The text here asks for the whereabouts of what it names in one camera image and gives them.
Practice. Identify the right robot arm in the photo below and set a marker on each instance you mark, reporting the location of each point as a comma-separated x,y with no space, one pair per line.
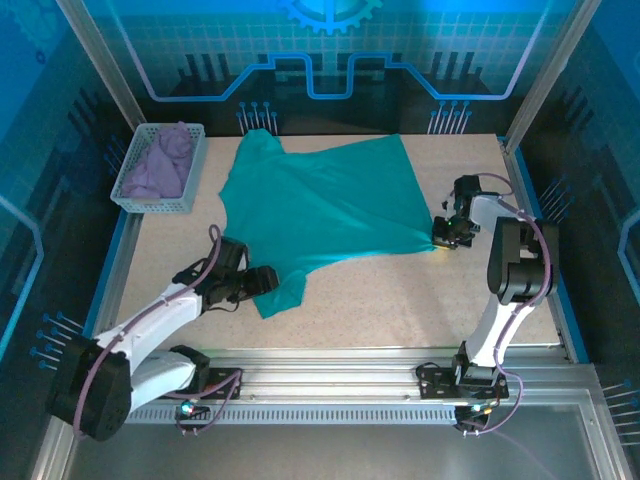
520,265

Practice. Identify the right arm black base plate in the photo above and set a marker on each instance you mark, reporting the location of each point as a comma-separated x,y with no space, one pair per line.
432,385

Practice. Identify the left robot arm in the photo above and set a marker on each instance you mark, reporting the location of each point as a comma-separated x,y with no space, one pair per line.
150,320

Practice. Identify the teal t-shirt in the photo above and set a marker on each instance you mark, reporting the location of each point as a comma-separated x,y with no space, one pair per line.
325,200

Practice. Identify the small board with LEDs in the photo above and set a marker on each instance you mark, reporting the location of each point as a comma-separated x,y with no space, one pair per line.
475,410
190,410

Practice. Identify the aluminium frame post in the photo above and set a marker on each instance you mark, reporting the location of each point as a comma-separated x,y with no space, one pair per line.
103,65
554,65

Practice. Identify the white plastic basket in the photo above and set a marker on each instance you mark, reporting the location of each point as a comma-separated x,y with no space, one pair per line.
150,206

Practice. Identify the grey metal bottom panel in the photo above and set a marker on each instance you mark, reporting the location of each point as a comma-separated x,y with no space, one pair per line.
325,455

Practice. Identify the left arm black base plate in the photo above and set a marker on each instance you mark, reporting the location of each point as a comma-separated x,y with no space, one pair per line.
227,374

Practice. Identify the purple cloth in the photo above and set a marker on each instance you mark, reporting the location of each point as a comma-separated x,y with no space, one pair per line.
160,165

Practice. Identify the aluminium table side rail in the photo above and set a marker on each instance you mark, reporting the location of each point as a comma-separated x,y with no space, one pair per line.
125,250
531,225

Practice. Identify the aluminium mounting rail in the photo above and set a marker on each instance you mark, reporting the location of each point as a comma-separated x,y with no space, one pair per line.
325,370

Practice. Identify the perforated metal strip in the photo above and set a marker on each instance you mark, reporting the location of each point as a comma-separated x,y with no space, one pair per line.
325,415

